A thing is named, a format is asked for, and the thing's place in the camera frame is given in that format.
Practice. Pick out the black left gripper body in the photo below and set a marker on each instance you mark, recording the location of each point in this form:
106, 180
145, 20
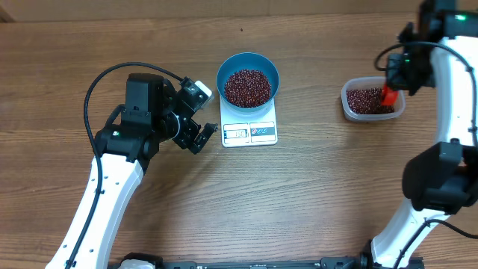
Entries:
185, 132

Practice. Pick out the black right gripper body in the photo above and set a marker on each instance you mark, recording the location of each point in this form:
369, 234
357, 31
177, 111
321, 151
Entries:
411, 74

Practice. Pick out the red measuring scoop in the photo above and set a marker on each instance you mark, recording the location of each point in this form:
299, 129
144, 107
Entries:
388, 96

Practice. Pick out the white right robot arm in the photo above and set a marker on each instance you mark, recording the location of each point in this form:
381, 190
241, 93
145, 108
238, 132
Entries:
439, 51

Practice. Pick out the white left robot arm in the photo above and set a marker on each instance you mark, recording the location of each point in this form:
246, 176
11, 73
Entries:
153, 112

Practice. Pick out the white digital kitchen scale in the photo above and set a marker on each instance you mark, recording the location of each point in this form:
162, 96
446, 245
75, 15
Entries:
240, 128

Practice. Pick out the red beans in bowl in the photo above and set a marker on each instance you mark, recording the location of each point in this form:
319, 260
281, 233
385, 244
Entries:
247, 88

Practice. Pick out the blue plastic bowl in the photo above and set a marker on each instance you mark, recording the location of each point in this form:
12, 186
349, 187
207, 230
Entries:
248, 60

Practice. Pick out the red adzuki beans in container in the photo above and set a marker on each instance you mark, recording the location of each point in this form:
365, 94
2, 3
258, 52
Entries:
367, 101

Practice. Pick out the clear plastic bean container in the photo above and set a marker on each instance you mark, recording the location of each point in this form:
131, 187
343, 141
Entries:
365, 83

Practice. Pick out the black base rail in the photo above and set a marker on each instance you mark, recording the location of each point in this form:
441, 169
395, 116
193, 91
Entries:
141, 260

